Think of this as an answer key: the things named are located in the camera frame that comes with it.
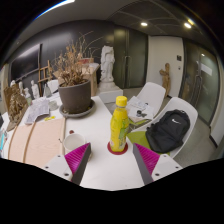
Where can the brown wooden figure statue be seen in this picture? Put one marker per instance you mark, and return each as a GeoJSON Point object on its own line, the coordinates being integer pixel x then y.
{"type": "Point", "coordinates": [165, 78]}

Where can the light wooden drawing board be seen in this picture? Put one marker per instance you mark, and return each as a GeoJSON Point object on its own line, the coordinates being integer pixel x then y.
{"type": "Point", "coordinates": [40, 141]}

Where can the white standing plaster statue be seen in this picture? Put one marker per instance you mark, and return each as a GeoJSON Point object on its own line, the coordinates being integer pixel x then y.
{"type": "Point", "coordinates": [107, 66]}

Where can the black wall screen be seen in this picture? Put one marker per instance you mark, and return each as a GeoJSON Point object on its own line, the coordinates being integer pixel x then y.
{"type": "Point", "coordinates": [26, 61]}

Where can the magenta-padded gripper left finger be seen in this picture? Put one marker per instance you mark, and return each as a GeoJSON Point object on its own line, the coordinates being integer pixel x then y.
{"type": "Point", "coordinates": [75, 160]}

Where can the papers stack on chair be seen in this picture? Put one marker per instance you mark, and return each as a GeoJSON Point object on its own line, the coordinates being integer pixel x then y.
{"type": "Point", "coordinates": [140, 108]}

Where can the round ceiling spotlight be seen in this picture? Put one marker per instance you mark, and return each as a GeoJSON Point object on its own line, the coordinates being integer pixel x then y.
{"type": "Point", "coordinates": [144, 24]}
{"type": "Point", "coordinates": [187, 25]}

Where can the grey plant saucer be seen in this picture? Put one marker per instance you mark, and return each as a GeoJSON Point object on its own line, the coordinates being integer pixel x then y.
{"type": "Point", "coordinates": [76, 115]}

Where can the wooden easel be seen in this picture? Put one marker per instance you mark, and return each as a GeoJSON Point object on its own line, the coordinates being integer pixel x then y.
{"type": "Point", "coordinates": [45, 73]}

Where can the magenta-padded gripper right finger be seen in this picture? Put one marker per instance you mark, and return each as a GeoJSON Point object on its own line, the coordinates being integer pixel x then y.
{"type": "Point", "coordinates": [150, 160]}

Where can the black backpack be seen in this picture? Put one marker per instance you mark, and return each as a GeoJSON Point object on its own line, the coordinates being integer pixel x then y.
{"type": "Point", "coordinates": [168, 130]}

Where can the white plaster bust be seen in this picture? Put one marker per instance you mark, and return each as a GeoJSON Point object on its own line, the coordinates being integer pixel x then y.
{"type": "Point", "coordinates": [35, 89]}

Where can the white plastic chair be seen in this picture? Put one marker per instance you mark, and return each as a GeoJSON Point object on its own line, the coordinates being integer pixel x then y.
{"type": "Point", "coordinates": [153, 93]}
{"type": "Point", "coordinates": [54, 86]}
{"type": "Point", "coordinates": [180, 105]}

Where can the yellow drink bottle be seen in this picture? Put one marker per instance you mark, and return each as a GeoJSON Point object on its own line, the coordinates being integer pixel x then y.
{"type": "Point", "coordinates": [119, 128]}

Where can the dried plant in grey pot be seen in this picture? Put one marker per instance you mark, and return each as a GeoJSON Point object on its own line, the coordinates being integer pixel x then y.
{"type": "Point", "coordinates": [75, 96]}

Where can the green seat cushion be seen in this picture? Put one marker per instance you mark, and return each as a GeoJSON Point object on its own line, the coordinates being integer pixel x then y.
{"type": "Point", "coordinates": [138, 138]}

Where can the flat round red coaster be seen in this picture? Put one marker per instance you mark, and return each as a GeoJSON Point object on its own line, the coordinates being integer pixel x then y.
{"type": "Point", "coordinates": [117, 153]}

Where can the golden relief sculpture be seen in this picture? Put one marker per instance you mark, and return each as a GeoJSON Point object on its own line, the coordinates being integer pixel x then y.
{"type": "Point", "coordinates": [16, 106]}

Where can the long bright ceiling light panel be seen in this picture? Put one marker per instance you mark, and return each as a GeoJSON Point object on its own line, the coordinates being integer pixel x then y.
{"type": "Point", "coordinates": [55, 6]}

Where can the small yellow tag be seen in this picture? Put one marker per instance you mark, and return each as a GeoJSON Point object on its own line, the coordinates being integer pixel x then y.
{"type": "Point", "coordinates": [50, 118]}

